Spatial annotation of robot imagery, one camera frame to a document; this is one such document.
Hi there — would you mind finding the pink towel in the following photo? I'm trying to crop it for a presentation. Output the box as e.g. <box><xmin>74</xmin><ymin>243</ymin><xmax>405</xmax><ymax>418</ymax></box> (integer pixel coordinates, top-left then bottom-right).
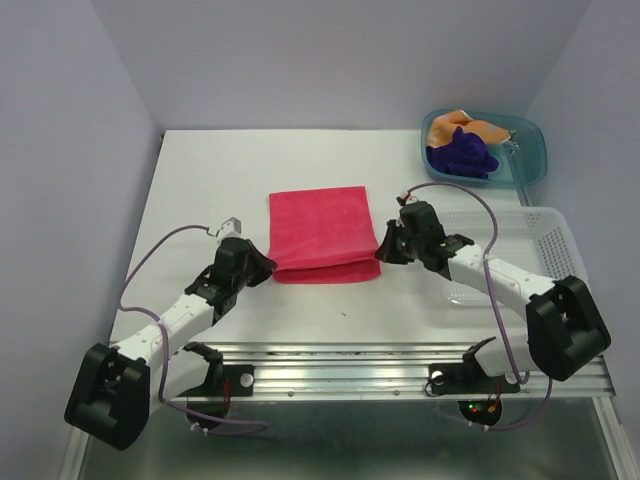
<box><xmin>268</xmin><ymin>186</ymin><xmax>381</xmax><ymax>285</ymax></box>

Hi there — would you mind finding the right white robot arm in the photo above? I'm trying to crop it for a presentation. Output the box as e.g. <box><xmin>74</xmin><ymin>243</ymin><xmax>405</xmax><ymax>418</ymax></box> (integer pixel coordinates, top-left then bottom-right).
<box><xmin>375</xmin><ymin>201</ymin><xmax>611</xmax><ymax>390</ymax></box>

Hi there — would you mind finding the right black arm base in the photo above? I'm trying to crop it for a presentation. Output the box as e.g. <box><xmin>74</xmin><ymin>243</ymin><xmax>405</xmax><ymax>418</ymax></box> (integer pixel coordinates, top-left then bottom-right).
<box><xmin>423</xmin><ymin>337</ymin><xmax>521</xmax><ymax>428</ymax></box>

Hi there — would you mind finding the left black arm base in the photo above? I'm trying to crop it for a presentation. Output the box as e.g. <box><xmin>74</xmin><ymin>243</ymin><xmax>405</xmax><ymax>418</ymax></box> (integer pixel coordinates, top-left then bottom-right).
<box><xmin>164</xmin><ymin>342</ymin><xmax>255</xmax><ymax>433</ymax></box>

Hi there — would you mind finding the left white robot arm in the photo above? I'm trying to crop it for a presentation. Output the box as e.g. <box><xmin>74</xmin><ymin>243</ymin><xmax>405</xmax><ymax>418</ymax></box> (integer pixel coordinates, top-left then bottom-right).
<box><xmin>64</xmin><ymin>238</ymin><xmax>277</xmax><ymax>450</ymax></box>

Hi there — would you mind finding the purple towel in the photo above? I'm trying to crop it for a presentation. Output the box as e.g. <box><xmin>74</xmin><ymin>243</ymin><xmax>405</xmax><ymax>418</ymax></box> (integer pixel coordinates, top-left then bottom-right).
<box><xmin>426</xmin><ymin>127</ymin><xmax>500</xmax><ymax>180</ymax></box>

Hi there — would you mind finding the blue plastic tub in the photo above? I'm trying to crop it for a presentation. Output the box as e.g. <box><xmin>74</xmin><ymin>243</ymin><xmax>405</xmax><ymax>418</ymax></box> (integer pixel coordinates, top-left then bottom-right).
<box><xmin>421</xmin><ymin>109</ymin><xmax>547</xmax><ymax>189</ymax></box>

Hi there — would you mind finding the orange towel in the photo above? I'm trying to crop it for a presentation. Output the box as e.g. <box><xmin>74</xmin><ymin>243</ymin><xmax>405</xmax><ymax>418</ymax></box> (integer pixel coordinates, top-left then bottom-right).
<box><xmin>425</xmin><ymin>110</ymin><xmax>511</xmax><ymax>148</ymax></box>

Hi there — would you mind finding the white perforated basket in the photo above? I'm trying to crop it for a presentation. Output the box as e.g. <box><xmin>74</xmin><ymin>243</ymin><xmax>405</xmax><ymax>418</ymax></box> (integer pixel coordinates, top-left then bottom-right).
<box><xmin>439</xmin><ymin>207</ymin><xmax>589</xmax><ymax>282</ymax></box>

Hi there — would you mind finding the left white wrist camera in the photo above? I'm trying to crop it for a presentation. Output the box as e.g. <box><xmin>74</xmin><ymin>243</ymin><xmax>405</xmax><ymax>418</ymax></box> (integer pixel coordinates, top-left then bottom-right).
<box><xmin>206</xmin><ymin>217</ymin><xmax>242</xmax><ymax>242</ymax></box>

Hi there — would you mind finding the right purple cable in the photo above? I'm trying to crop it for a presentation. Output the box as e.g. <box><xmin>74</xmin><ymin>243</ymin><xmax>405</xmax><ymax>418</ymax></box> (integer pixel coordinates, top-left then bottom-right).
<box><xmin>399</xmin><ymin>180</ymin><xmax>554</xmax><ymax>434</ymax></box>

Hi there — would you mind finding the purple cable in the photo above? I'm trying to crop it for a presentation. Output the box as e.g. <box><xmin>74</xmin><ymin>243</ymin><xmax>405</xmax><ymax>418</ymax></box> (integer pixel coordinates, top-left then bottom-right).
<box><xmin>118</xmin><ymin>225</ymin><xmax>269</xmax><ymax>437</ymax></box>
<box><xmin>399</xmin><ymin>180</ymin><xmax>554</xmax><ymax>434</ymax></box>

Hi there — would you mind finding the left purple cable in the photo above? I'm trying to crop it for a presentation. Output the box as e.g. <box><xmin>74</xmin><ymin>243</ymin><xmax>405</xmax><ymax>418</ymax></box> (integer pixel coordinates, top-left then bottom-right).
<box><xmin>118</xmin><ymin>225</ymin><xmax>269</xmax><ymax>437</ymax></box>

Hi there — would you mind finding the aluminium mounting rail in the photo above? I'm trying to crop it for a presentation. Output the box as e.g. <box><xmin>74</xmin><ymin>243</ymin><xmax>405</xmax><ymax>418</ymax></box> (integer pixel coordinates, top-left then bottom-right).
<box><xmin>165</xmin><ymin>340</ymin><xmax>615</xmax><ymax>403</ymax></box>

